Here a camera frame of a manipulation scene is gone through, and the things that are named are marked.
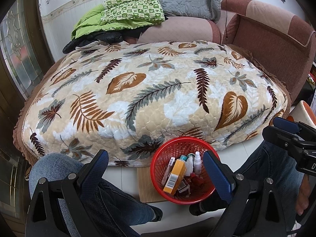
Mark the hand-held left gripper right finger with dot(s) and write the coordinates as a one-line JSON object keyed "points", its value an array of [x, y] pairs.
{"points": [[218, 175]]}

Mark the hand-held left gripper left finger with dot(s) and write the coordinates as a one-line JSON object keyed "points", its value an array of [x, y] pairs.
{"points": [[95, 175]]}

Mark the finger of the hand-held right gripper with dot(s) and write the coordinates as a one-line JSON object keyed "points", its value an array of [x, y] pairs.
{"points": [[281, 139], [287, 124]]}

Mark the small white bottle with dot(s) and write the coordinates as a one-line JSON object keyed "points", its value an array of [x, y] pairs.
{"points": [[197, 165]]}

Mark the white plastic bag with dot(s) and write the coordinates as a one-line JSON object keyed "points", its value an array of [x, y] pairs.
{"points": [[189, 165]]}

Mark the orange box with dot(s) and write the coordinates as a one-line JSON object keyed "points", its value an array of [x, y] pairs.
{"points": [[175, 176]]}

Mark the red plastic basket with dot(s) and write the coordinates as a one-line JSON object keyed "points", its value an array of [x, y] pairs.
{"points": [[170, 145]]}

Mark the person's right hand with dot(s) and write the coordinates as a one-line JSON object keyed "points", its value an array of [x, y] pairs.
{"points": [[303, 195]]}

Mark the orange white stool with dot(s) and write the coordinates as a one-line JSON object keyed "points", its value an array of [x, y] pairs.
{"points": [[301, 111]]}

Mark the person's left leg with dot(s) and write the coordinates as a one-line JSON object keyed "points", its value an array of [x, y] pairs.
{"points": [[123, 202]]}

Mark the wooden floor board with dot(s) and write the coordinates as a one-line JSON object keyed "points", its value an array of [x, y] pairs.
{"points": [[148, 187]]}

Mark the patterned slipper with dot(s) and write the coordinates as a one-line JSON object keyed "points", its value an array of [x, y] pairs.
{"points": [[28, 176]]}

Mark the pink brown sofa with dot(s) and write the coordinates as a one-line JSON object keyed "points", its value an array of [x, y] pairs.
{"points": [[266, 44]]}

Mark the leaf print blanket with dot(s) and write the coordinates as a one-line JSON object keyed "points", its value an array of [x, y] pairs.
{"points": [[148, 98]]}

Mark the beige patterned cloth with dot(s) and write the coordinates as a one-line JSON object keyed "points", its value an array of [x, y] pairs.
{"points": [[92, 45]]}

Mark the black jacket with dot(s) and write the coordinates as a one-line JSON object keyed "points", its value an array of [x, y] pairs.
{"points": [[108, 37]]}

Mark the wooden door with glass pane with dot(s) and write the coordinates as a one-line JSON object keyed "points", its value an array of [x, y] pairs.
{"points": [[17, 54]]}

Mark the green checked quilt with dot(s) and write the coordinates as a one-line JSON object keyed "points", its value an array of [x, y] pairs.
{"points": [[128, 12]]}

